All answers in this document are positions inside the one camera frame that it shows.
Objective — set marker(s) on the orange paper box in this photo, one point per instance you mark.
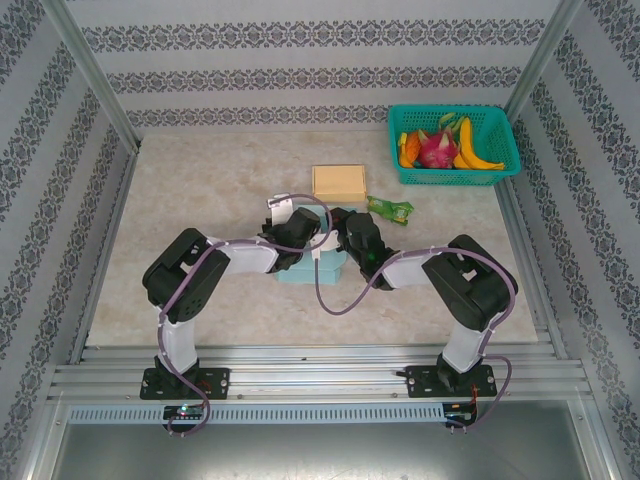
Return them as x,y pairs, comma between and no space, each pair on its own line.
337,182

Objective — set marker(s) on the light blue paper box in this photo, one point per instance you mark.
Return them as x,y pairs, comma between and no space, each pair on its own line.
305,275

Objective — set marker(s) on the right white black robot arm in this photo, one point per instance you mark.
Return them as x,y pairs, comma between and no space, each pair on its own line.
410,270

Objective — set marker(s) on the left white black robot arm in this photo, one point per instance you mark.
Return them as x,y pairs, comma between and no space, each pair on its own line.
250,257

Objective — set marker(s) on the green snack packet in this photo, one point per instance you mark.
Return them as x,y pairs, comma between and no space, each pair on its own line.
392,210

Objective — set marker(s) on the orange toy fruit slice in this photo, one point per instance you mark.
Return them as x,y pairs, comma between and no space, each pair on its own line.
412,150

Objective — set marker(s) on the pink toy dragon fruit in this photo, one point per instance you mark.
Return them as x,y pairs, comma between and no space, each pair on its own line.
440,150

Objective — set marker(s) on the yellow toy banana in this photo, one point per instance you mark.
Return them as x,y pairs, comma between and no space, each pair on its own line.
467,140

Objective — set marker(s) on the teal plastic basket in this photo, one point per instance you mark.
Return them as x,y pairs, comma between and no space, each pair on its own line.
500,135

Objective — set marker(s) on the right small circuit board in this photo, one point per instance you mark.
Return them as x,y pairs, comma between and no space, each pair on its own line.
460,414

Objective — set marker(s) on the small circuit board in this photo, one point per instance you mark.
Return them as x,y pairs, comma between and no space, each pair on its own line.
185,412
460,414

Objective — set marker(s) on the left small circuit board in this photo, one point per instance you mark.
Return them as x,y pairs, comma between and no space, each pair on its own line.
185,412

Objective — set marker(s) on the brushed metal shelf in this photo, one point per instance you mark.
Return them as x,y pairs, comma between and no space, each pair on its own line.
320,455

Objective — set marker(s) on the aluminium mounting rail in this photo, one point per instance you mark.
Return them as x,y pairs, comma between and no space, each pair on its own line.
320,380

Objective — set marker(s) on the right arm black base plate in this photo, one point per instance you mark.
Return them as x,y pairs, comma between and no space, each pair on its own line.
422,382

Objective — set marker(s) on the aluminium side rail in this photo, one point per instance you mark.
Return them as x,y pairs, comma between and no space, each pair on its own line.
523,235
106,250

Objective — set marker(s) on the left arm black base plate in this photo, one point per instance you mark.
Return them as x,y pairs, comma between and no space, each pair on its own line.
215,382

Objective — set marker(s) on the aluminium frame post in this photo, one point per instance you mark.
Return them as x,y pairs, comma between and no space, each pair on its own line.
89,65
546,50

